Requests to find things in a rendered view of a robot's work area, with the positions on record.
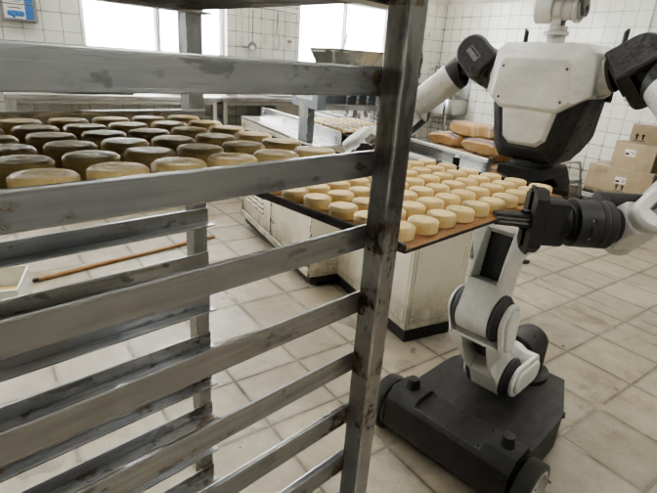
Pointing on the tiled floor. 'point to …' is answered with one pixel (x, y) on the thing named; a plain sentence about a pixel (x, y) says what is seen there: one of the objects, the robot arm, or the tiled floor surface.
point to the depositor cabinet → (272, 230)
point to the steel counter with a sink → (154, 101)
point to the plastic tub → (15, 282)
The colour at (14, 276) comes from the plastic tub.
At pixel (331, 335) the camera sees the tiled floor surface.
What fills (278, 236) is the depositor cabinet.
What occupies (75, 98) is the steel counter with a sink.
